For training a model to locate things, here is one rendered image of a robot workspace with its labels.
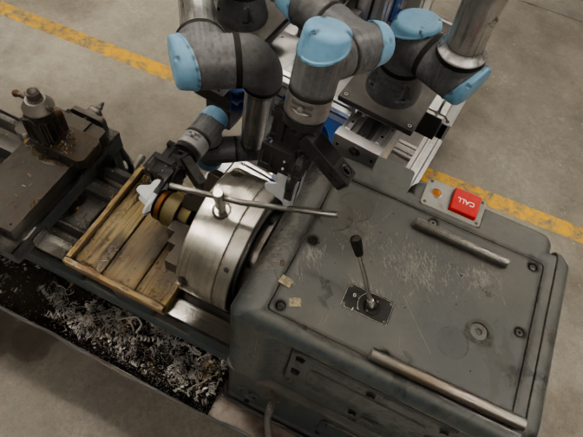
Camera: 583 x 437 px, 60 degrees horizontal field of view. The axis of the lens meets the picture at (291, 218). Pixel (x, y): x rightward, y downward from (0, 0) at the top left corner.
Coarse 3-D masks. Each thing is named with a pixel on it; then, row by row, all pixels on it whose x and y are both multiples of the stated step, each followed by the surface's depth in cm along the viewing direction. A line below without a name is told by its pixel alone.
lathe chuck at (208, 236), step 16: (224, 176) 111; (240, 176) 112; (256, 176) 117; (224, 192) 107; (240, 192) 108; (256, 192) 109; (208, 208) 105; (240, 208) 106; (192, 224) 105; (208, 224) 104; (224, 224) 104; (192, 240) 105; (208, 240) 104; (224, 240) 104; (192, 256) 105; (208, 256) 104; (176, 272) 109; (192, 272) 107; (208, 272) 106; (192, 288) 111; (208, 288) 108
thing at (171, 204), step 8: (160, 192) 120; (168, 192) 120; (176, 192) 121; (160, 200) 119; (168, 200) 118; (176, 200) 118; (152, 208) 119; (160, 208) 119; (168, 208) 118; (176, 208) 117; (184, 208) 119; (152, 216) 121; (160, 216) 118; (168, 216) 118; (176, 216) 118; (184, 216) 118; (192, 216) 124; (168, 224) 119
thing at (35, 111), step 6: (48, 96) 128; (24, 102) 125; (42, 102) 126; (48, 102) 127; (54, 102) 129; (24, 108) 126; (30, 108) 125; (36, 108) 125; (42, 108) 126; (24, 114) 127; (30, 114) 126; (36, 114) 126; (42, 114) 126; (48, 114) 127
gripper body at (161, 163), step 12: (168, 144) 129; (180, 144) 128; (156, 156) 125; (168, 156) 128; (180, 156) 128; (192, 156) 129; (144, 168) 124; (156, 168) 124; (168, 168) 123; (180, 168) 124; (180, 180) 128
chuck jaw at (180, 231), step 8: (176, 224) 117; (184, 224) 118; (168, 232) 118; (176, 232) 116; (184, 232) 116; (168, 240) 115; (176, 240) 115; (168, 248) 117; (176, 248) 114; (168, 256) 112; (176, 256) 112; (168, 264) 112; (176, 264) 111; (184, 280) 111
